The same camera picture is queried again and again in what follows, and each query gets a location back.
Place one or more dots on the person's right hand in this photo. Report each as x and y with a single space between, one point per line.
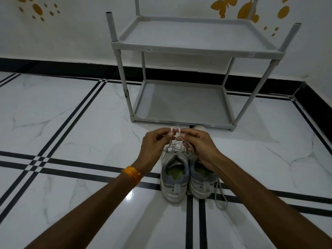
203 150

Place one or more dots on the person's left hand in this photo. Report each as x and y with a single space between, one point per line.
150 152

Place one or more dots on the person's left thumb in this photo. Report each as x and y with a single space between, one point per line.
164 139

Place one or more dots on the person's right thumb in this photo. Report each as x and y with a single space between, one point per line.
185 139

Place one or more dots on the white shoelace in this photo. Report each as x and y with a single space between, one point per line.
220 197
171 147

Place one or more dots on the person's right forearm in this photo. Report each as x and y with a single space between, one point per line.
272 212

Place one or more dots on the person's left forearm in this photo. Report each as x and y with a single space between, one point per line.
88 217

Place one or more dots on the grey plastic two-tier rack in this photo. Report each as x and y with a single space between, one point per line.
181 103

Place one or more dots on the white grey sneaker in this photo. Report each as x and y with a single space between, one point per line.
174 178
202 182

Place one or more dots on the orange thread wristband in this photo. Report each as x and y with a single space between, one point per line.
132 175

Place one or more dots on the group of orange dot stickers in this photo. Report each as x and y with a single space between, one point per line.
37 9
283 12

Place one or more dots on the orange butterfly wall sticker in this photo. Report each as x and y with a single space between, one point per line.
223 5
246 11

